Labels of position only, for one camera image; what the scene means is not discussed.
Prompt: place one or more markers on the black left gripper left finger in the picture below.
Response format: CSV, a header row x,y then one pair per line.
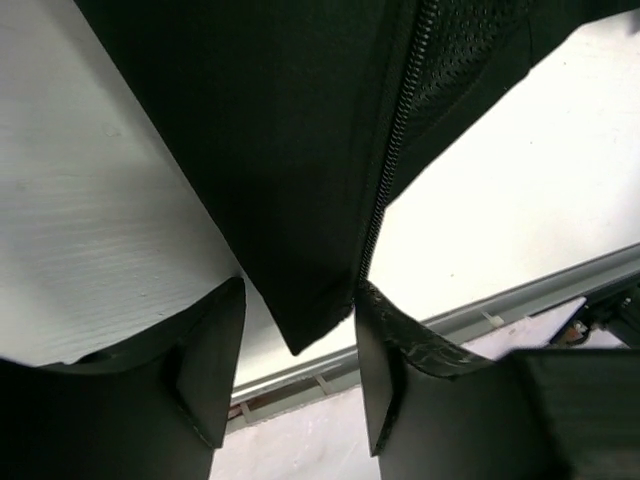
x,y
153,406

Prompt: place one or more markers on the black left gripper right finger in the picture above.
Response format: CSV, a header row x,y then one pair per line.
x,y
436,410

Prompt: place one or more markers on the black zip jacket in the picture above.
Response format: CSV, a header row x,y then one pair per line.
x,y
298,122

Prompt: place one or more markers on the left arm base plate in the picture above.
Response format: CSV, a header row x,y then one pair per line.
x,y
615,312

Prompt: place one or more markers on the aluminium front table rail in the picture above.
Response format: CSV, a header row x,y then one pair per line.
x,y
265,363

